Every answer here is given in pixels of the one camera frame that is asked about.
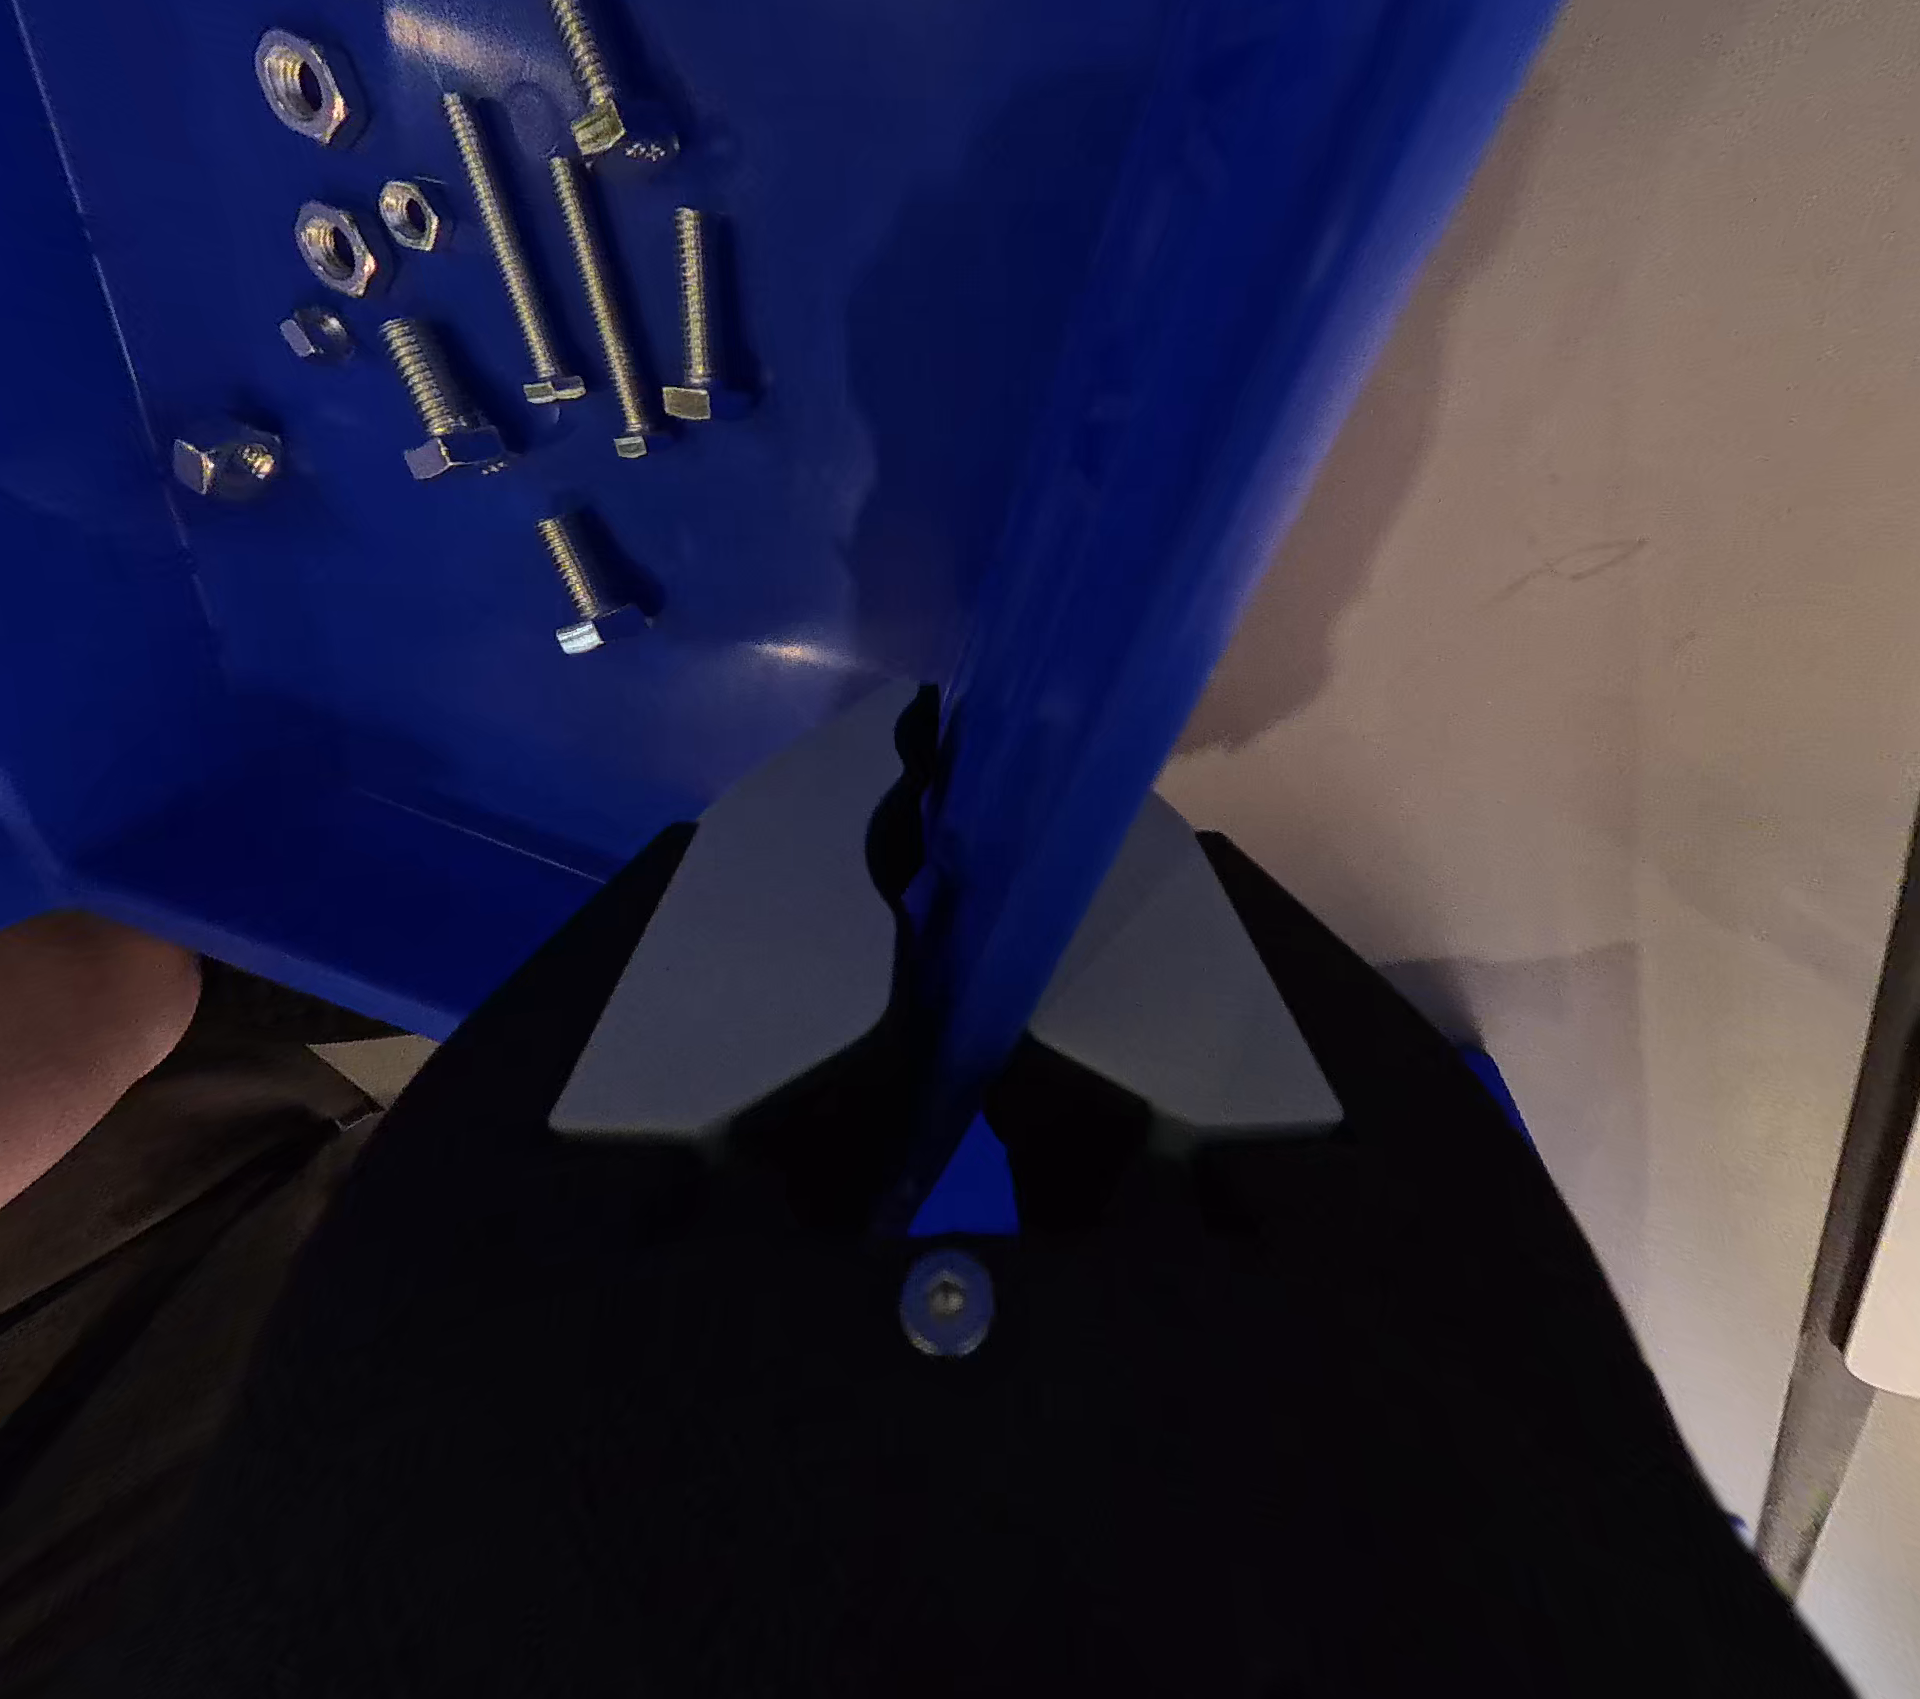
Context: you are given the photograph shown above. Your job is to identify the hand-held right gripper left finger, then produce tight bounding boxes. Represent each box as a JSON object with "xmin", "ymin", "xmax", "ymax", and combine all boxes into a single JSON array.
[{"xmin": 548, "ymin": 680, "xmax": 931, "ymax": 1144}]

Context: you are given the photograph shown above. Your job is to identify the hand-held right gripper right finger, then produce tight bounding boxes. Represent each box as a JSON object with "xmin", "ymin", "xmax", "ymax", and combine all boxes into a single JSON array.
[{"xmin": 1026, "ymin": 792, "xmax": 1348, "ymax": 1138}]

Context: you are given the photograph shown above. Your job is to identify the person's left forearm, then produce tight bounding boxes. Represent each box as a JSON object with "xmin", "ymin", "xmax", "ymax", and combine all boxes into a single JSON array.
[{"xmin": 0, "ymin": 914, "xmax": 204, "ymax": 1214}]

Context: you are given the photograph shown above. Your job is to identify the grey metal pole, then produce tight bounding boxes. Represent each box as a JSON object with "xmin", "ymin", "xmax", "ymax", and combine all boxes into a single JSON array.
[{"xmin": 1755, "ymin": 800, "xmax": 1920, "ymax": 1603}]

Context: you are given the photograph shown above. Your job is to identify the scattered silver hex nuts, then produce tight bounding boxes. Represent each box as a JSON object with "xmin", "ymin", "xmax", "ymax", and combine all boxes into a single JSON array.
[{"xmin": 168, "ymin": 26, "xmax": 450, "ymax": 504}]

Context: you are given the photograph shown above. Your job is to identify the scattered silver hex bolts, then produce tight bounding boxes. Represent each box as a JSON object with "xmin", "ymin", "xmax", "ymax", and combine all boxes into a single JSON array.
[{"xmin": 438, "ymin": 0, "xmax": 753, "ymax": 658}]

